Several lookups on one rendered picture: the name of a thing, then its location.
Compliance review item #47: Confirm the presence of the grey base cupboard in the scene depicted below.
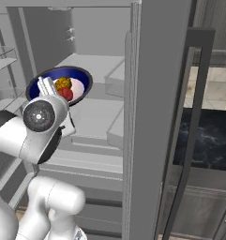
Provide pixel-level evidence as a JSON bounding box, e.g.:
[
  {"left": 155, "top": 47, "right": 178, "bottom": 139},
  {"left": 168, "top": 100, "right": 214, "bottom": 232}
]
[{"left": 164, "top": 183, "right": 226, "bottom": 240}]

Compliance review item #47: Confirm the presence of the dark fridge door handle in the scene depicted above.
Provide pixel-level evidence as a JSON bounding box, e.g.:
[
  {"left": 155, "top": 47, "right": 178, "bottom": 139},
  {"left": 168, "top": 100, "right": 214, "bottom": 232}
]
[{"left": 160, "top": 27, "right": 218, "bottom": 240}]

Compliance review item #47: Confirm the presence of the grey ribbed wall cupboard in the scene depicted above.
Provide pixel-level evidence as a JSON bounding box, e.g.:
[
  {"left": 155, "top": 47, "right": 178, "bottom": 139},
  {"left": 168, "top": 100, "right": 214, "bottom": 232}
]
[{"left": 192, "top": 0, "right": 226, "bottom": 52}]

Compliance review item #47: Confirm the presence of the grey fridge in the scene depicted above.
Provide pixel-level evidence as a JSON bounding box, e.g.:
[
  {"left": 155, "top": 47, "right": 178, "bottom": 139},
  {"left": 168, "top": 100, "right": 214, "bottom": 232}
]
[{"left": 5, "top": 0, "right": 135, "bottom": 240}]

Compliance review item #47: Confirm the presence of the blue bowl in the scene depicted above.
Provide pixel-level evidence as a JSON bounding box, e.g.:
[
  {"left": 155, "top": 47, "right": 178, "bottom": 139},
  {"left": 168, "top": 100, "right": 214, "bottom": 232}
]
[{"left": 25, "top": 65, "right": 94, "bottom": 108}]

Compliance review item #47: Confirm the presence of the red bell pepper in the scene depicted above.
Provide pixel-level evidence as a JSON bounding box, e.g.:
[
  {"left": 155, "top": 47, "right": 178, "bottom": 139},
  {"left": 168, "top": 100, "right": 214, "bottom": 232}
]
[{"left": 56, "top": 87, "right": 74, "bottom": 102}]

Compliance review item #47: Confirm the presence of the clear fridge door bin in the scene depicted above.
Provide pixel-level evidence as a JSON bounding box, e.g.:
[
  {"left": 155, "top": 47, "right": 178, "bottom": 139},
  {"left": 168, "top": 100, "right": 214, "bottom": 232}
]
[
  {"left": 103, "top": 60, "right": 128, "bottom": 98},
  {"left": 106, "top": 107, "right": 127, "bottom": 150}
]

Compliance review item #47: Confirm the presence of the grey fridge shelf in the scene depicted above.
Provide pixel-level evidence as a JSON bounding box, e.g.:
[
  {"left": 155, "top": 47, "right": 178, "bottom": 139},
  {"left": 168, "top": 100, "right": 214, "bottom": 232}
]
[
  {"left": 53, "top": 52, "right": 127, "bottom": 84},
  {"left": 68, "top": 97, "right": 125, "bottom": 141},
  {"left": 38, "top": 137, "right": 125, "bottom": 183}
]

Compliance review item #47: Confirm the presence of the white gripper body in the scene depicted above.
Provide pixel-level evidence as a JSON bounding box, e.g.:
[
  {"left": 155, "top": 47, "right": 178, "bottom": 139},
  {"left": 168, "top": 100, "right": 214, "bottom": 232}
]
[{"left": 37, "top": 75, "right": 60, "bottom": 98}]

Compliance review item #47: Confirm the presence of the grey fridge door with racks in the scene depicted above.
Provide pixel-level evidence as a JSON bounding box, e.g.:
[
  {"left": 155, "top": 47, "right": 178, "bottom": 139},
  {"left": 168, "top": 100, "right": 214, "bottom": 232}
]
[{"left": 0, "top": 0, "right": 41, "bottom": 214}]

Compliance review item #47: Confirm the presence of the grey fridge door with handle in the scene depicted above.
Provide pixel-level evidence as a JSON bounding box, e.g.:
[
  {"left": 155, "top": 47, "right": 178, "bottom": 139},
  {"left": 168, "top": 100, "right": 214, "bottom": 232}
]
[{"left": 121, "top": 0, "right": 199, "bottom": 240}]

